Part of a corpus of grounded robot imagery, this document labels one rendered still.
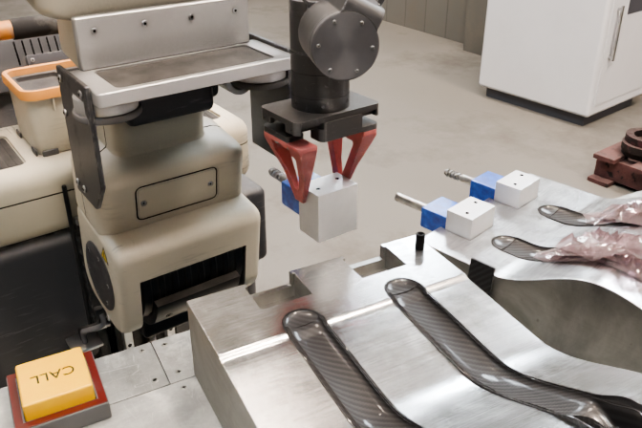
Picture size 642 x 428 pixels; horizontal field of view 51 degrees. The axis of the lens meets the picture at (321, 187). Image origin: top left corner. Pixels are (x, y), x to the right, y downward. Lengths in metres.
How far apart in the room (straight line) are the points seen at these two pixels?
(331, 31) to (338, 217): 0.22
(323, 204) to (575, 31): 2.97
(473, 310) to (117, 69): 0.48
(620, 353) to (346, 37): 0.40
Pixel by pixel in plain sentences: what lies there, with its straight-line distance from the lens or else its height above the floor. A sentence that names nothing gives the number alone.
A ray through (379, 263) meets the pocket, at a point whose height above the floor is 0.87.
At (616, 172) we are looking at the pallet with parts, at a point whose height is 0.06.
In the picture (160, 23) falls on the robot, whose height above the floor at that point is 1.08.
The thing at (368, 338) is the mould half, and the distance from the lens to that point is 0.61.
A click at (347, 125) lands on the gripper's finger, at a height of 1.03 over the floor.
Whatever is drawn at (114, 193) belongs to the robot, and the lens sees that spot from 0.91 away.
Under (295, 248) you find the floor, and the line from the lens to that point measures 2.40.
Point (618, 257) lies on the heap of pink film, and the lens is 0.74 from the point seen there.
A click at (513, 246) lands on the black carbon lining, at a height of 0.85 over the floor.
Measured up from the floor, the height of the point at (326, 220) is 0.93.
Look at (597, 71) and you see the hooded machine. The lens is 3.56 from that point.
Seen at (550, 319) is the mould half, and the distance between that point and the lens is 0.75.
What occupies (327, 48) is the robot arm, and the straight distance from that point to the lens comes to 0.56.
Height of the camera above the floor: 1.27
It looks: 27 degrees down
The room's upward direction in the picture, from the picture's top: straight up
